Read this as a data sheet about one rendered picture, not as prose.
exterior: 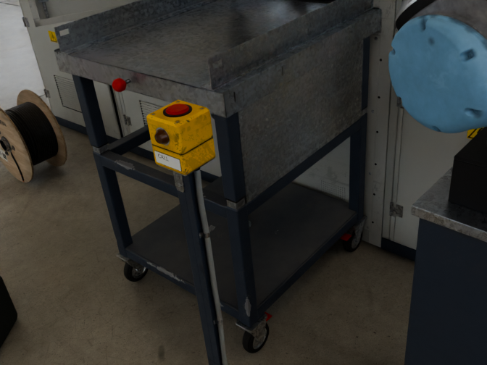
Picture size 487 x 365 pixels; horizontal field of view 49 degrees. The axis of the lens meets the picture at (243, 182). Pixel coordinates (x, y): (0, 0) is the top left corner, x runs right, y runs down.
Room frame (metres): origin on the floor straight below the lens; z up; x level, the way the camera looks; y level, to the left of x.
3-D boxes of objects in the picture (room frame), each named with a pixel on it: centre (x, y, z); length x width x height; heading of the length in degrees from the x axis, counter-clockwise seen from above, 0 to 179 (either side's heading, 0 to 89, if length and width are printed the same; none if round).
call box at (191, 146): (0.85, 0.10, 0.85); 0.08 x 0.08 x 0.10; 47
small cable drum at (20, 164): (2.35, 1.01, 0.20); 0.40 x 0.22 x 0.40; 45
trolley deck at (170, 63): (1.50, 0.02, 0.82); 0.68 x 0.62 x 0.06; 137
